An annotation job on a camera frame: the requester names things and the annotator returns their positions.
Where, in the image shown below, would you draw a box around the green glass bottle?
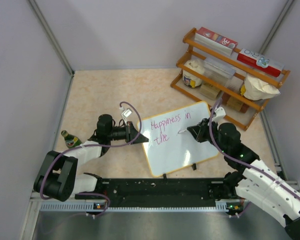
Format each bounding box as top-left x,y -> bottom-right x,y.
60,130 -> 82,149

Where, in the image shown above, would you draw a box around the white marker purple cap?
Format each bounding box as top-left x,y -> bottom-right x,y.
177,129 -> 188,134

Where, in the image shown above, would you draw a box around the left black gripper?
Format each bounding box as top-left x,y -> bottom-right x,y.
107,121 -> 148,145

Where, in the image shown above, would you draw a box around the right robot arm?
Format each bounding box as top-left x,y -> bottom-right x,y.
186,118 -> 300,240

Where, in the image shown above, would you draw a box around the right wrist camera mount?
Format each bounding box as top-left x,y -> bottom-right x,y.
210,106 -> 226,123

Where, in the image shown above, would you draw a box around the red box upper left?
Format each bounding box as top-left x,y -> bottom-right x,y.
194,27 -> 238,56

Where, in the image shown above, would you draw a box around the cream cloth bag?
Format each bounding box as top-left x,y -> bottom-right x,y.
240,74 -> 281,101

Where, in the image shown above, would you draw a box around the yellow framed whiteboard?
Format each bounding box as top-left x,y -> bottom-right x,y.
137,101 -> 219,177

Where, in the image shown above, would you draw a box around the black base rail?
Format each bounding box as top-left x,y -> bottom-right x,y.
74,173 -> 243,208

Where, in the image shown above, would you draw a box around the red white box right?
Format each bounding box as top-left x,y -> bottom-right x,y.
237,48 -> 285,77

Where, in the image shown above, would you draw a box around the clear plastic container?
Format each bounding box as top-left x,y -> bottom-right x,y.
203,57 -> 244,91

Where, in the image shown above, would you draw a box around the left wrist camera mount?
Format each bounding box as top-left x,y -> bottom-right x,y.
119,106 -> 133,124

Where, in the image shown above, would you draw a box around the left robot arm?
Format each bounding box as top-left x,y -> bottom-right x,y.
33,114 -> 149,202

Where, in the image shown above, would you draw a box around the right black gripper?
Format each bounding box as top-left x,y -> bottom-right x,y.
188,117 -> 229,154

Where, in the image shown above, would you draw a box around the orange wooden shelf rack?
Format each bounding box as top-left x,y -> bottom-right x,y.
170,27 -> 290,130

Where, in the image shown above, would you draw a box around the white plastic jar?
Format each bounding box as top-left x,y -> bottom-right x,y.
182,59 -> 205,88

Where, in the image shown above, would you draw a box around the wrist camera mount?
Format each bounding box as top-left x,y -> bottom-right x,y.
210,106 -> 226,123
119,106 -> 133,124

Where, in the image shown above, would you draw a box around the brown wooden blocks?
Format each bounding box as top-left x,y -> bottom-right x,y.
199,82 -> 249,113

